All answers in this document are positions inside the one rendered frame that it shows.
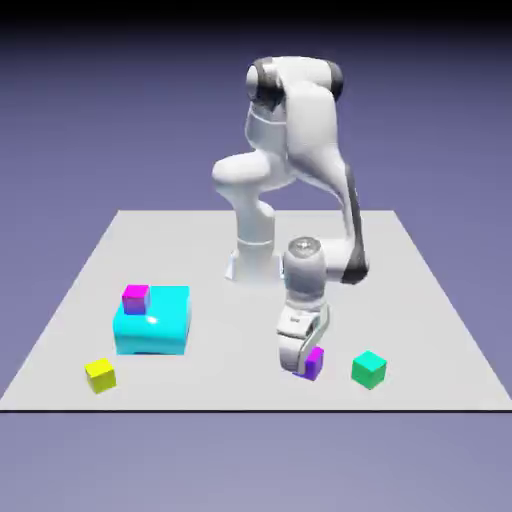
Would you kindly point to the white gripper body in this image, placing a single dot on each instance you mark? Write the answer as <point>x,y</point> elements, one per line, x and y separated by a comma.
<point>288,352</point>

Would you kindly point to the small purple cube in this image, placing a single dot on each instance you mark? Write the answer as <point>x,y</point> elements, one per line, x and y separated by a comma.
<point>314,364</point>

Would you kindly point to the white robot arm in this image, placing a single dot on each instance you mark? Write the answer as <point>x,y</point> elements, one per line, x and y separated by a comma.
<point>308,132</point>

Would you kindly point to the small green cube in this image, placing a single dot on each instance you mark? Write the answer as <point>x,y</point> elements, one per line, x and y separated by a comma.
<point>368,369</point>

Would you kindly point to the small magenta cube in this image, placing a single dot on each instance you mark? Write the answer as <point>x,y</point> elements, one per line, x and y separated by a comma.
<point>135,299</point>

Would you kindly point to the small yellow cube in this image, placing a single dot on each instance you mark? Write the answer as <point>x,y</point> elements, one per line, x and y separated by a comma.
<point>100,376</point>

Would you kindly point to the large cyan box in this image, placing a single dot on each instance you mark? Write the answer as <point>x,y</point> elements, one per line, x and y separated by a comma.
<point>156,324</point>

